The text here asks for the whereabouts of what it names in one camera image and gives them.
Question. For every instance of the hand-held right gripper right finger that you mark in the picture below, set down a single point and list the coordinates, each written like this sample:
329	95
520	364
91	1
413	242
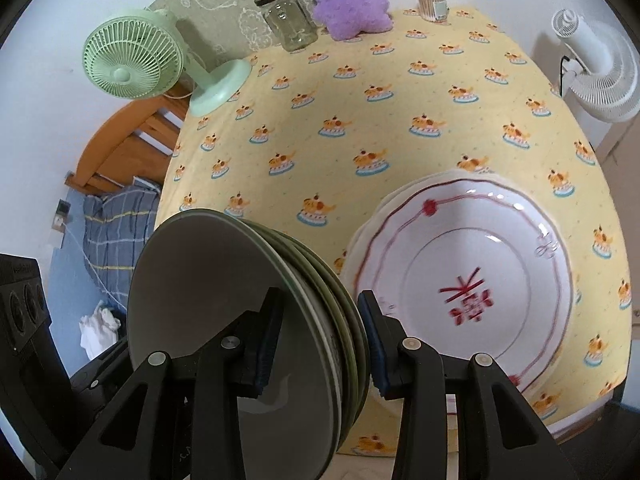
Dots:
377	350

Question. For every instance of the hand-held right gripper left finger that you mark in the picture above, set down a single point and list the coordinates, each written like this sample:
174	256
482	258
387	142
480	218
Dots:
267	355

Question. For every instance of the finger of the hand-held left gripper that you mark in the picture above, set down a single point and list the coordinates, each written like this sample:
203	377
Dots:
100	377

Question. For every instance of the grey rimmed ceramic bowl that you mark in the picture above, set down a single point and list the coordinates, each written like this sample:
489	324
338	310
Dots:
350	320

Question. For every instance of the small floral ceramic bowl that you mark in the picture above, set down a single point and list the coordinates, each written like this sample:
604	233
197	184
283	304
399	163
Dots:
200	285

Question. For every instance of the scalloped orange flower plate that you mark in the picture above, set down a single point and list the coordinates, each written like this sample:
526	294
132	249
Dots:
350	255

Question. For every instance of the white plate with maroon motif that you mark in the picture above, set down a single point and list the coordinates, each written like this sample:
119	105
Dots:
450	260

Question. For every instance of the white cloth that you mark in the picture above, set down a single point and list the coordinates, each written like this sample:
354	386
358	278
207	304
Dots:
97	330

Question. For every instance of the grey plaid pillow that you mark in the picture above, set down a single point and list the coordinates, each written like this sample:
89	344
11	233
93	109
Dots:
115	230

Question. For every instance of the wooden bed headboard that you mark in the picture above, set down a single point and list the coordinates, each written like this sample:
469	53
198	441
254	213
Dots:
115	150

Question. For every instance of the yellow printed tablecloth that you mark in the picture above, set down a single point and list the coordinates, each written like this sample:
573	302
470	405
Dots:
400	125

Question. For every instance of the green desk fan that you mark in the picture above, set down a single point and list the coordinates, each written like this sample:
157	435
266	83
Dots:
125	55

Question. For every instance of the empty glass jar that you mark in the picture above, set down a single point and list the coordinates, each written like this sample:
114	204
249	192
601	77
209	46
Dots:
287	20

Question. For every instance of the cotton swab container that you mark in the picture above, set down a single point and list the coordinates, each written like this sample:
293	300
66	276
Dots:
430	2

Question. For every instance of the white fan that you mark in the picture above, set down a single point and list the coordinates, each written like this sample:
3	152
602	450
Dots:
600	70

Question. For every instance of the wall socket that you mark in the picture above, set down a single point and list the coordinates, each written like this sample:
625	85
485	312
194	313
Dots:
61	217

